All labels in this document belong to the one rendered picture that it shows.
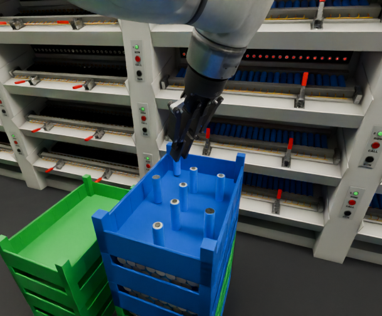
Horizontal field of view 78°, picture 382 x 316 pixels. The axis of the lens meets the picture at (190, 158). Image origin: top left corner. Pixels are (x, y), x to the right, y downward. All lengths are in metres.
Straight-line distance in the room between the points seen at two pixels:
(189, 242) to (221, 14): 0.36
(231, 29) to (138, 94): 0.54
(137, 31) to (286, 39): 0.42
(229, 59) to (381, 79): 0.46
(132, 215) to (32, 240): 0.35
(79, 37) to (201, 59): 0.62
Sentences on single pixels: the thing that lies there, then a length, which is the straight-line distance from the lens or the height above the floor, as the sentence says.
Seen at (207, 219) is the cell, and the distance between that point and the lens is 0.41.
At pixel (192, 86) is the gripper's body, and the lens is 0.43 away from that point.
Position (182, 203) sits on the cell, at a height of 0.43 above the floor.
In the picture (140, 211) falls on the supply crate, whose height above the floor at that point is 0.40.
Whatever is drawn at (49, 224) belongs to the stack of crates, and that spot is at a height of 0.25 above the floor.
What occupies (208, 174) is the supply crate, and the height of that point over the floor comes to 0.40.
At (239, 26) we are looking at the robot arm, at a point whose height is 0.74.
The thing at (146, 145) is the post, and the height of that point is 0.36.
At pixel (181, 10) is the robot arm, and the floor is 0.76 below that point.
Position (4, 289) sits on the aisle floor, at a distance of 1.06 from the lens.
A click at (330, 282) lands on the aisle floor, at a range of 1.00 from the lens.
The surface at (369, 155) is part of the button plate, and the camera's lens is 0.82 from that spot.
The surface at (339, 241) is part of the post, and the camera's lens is 1.00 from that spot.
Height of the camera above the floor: 0.74
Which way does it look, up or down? 28 degrees down
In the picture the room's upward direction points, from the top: straight up
